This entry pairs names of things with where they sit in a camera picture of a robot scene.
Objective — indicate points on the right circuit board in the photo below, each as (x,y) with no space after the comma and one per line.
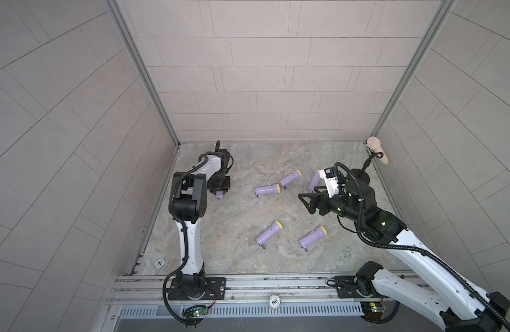
(375,311)

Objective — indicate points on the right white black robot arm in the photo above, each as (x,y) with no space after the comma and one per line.
(453,303)

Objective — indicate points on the purple flashlight horizontal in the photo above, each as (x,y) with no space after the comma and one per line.
(268,189)

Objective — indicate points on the left green circuit board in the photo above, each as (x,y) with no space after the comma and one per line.
(194,312)

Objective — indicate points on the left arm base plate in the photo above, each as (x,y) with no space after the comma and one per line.
(209,288)

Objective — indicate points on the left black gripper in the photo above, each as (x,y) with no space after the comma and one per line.
(224,188)

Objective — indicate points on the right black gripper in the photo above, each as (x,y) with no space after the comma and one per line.
(323,196)

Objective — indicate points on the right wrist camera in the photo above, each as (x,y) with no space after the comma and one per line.
(333,180)

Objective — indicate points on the white round floor sticker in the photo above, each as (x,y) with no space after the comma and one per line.
(160,262)

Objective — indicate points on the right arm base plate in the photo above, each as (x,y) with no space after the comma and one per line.
(353,287)

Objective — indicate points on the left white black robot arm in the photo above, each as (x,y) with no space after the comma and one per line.
(187,205)

